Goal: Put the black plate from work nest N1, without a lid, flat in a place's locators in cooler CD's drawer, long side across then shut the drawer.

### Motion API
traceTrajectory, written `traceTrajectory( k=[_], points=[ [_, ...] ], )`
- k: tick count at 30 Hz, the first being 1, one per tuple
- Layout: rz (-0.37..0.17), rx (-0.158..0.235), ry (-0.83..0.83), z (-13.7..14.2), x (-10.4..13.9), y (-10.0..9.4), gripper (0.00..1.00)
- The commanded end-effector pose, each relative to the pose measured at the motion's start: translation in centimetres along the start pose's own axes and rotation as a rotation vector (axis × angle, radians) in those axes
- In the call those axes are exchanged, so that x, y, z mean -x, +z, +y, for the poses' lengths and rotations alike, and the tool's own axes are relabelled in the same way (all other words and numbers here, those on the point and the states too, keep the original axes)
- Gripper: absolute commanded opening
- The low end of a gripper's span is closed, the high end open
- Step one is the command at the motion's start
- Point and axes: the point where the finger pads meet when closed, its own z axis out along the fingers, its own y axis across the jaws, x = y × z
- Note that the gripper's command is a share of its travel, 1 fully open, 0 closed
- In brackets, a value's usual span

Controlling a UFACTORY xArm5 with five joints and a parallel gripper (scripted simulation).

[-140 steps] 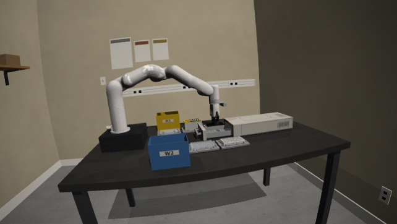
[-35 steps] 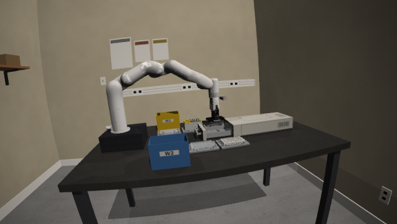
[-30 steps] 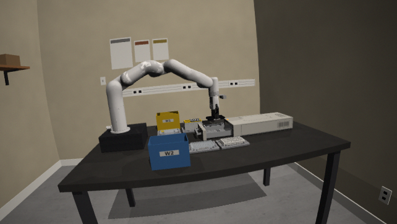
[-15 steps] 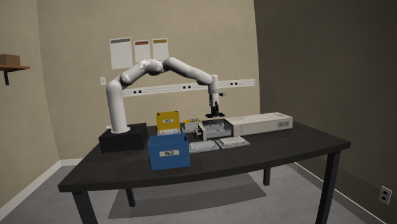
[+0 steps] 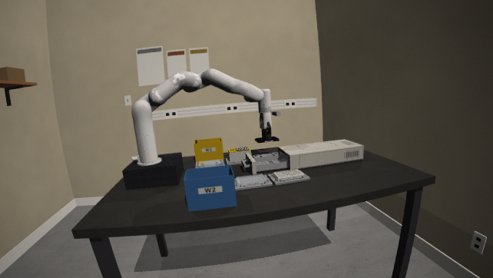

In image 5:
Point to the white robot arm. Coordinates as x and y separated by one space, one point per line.
188 81

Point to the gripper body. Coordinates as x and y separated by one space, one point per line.
264 118

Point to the yellow open-top bin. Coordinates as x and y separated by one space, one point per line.
208 149

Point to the blue open-top bin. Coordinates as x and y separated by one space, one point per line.
205 190

